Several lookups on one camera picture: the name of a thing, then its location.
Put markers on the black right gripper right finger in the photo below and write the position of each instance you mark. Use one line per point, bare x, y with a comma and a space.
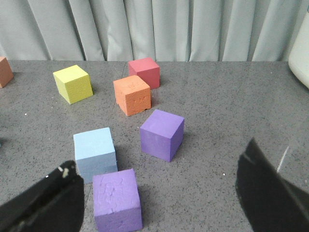
270, 202

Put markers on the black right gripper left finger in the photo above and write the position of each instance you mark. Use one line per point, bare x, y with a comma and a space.
54, 204

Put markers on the smooth light blue block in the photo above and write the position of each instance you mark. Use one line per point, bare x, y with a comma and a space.
94, 153

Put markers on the near purple foam block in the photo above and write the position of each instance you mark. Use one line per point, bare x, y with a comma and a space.
117, 206

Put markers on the purple foam block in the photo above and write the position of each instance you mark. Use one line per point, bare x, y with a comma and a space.
162, 134
117, 206

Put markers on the yellow foam block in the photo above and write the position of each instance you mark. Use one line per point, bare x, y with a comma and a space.
73, 84

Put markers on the far purple foam block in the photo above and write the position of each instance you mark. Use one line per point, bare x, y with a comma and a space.
162, 134

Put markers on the orange block right side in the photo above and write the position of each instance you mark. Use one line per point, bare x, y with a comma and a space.
132, 94

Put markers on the orange block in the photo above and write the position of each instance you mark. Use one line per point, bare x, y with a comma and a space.
132, 94
6, 74

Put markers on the orange block far left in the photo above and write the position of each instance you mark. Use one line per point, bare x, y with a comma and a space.
6, 74

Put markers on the red block far right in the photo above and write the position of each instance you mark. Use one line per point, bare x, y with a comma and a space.
147, 69

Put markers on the grey curtain backdrop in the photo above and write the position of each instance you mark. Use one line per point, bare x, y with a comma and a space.
165, 30

